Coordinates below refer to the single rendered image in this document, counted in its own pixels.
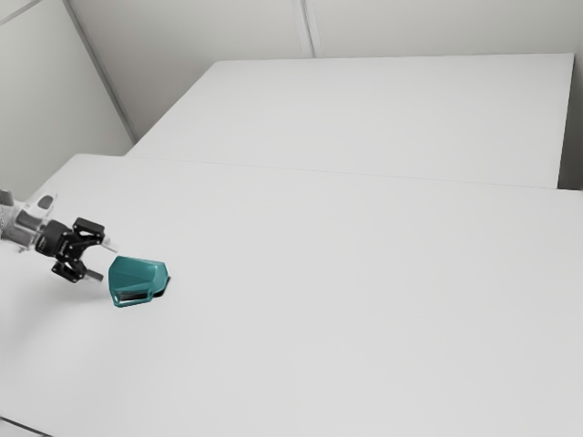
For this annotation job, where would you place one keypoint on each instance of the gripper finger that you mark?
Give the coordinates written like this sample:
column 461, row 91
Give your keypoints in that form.
column 70, row 271
column 88, row 232

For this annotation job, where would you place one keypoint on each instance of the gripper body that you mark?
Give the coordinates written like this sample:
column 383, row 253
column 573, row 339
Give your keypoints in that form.
column 54, row 240

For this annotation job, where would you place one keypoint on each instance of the teal faceted mug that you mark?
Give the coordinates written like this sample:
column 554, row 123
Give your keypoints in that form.
column 136, row 281

